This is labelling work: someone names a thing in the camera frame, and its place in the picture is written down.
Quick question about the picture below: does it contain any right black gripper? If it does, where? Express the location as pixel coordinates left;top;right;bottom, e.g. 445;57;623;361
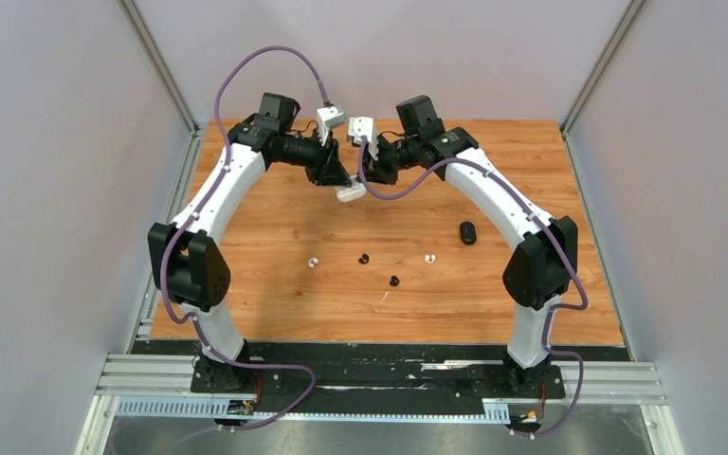
357;134;420;187

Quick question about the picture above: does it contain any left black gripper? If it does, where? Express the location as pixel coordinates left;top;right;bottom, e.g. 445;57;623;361
275;127;353;189

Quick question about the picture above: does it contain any white earbud charging case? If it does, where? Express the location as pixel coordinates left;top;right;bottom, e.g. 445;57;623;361
335;178;368;203

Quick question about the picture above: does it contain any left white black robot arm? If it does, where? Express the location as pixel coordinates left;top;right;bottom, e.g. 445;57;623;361
147;93;353;392

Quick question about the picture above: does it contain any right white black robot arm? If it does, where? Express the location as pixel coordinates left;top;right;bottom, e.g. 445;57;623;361
348;95;578;396

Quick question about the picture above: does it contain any black earbud charging case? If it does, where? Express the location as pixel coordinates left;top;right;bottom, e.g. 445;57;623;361
459;221;478;246

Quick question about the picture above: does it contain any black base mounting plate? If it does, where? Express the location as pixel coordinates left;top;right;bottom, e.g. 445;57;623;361
189;340;633;416

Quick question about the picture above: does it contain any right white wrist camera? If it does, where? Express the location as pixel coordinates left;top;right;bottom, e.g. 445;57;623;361
347;117;378;161

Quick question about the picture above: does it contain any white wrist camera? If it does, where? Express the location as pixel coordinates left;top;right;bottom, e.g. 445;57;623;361
347;117;378;161
316;104;347;145

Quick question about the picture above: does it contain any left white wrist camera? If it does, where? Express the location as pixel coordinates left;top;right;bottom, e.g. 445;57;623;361
316;104;347;145

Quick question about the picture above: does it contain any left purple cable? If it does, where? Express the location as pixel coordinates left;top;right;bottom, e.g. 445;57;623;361
158;45;333;433

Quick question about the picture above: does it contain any purple cable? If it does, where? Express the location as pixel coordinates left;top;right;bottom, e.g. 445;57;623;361
355;136;590;439
158;45;333;433

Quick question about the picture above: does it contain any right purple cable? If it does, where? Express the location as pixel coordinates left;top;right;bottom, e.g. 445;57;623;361
355;136;590;439

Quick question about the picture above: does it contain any left aluminium corner post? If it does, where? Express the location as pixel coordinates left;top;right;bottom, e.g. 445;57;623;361
117;0;200;136

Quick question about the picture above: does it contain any aluminium corner post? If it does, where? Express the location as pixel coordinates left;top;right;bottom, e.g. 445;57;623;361
117;0;200;136
559;0;648;138

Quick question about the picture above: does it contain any aluminium front rail frame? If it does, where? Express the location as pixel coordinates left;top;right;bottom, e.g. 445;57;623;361
75;355;681;454

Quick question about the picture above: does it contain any right aluminium corner post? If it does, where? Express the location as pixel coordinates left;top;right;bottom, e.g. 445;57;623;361
559;0;648;138

